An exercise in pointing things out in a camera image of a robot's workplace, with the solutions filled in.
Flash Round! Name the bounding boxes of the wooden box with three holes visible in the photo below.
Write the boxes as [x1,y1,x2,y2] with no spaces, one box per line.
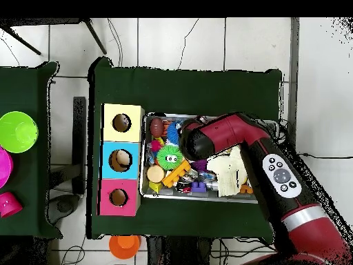
[97,103,146,217]

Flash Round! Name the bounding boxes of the black tripod stand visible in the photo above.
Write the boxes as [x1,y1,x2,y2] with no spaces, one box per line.
[0,17,108,56]

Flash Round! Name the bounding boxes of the orange toothed toy block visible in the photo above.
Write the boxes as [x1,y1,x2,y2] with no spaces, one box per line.
[161,159,192,188]

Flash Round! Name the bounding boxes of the magenta plastic bowl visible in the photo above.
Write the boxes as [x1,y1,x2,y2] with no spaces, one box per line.
[0,147,14,189]

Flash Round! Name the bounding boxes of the black flat stand bar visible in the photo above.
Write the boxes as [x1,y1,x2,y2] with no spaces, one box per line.
[72,96,87,195]

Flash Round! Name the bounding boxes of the pink-red plastic cup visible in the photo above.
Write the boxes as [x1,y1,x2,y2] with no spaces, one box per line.
[0,191,23,218]

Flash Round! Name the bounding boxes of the orange plastic cup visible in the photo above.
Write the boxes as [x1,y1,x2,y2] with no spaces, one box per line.
[108,235,142,259]

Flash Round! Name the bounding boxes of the clear mesh bin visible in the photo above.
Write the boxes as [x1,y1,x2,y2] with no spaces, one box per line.
[139,112,279,204]

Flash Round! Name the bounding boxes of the grey round stand base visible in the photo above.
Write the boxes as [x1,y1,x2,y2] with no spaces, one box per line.
[48,194,81,224]

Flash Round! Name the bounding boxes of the brown toy football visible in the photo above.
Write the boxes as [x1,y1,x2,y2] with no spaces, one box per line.
[149,117,165,139]

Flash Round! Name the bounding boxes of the blue spiky toy with eyes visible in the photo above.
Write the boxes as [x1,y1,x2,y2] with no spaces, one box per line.
[165,121,181,146]

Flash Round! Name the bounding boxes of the green spiky toy with eyes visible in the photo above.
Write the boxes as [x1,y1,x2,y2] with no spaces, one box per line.
[157,144,184,170]

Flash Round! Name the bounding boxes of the black power cable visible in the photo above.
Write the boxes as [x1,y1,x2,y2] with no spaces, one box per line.
[276,118,353,161]

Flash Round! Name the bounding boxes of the lime green plastic bowl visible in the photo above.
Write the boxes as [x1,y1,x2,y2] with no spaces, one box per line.
[0,110,39,153]

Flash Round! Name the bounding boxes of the dark green table cloth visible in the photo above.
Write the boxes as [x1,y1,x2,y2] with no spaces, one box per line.
[0,61,63,239]
[86,56,283,244]

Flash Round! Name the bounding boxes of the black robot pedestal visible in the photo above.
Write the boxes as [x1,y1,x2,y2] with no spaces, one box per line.
[145,235,214,265]

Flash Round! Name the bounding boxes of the cream cloth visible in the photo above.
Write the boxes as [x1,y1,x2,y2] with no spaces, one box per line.
[206,146,249,197]

